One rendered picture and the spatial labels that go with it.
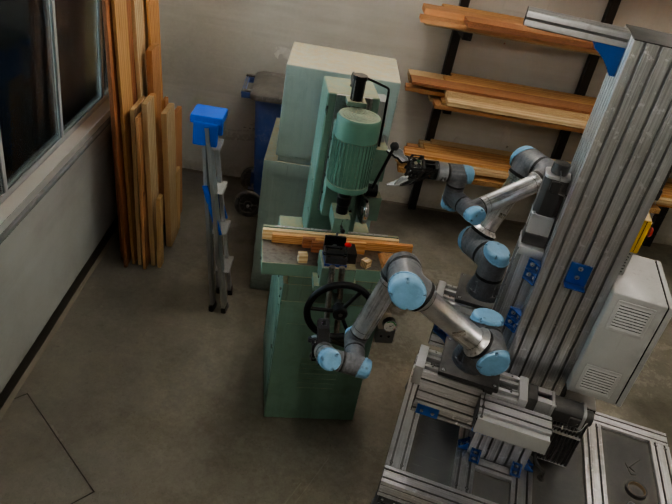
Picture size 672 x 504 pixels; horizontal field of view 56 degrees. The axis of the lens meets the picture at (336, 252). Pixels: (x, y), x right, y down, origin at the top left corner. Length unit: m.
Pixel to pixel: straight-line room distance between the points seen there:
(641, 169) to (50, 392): 2.67
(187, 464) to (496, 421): 1.36
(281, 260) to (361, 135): 0.61
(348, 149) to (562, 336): 1.07
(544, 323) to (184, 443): 1.66
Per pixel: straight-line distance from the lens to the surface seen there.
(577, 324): 2.51
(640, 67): 2.15
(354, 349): 2.29
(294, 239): 2.73
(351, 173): 2.51
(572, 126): 4.60
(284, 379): 3.02
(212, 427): 3.14
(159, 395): 3.27
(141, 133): 3.70
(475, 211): 2.50
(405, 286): 1.99
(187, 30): 4.90
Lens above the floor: 2.35
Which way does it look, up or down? 32 degrees down
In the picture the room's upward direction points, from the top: 11 degrees clockwise
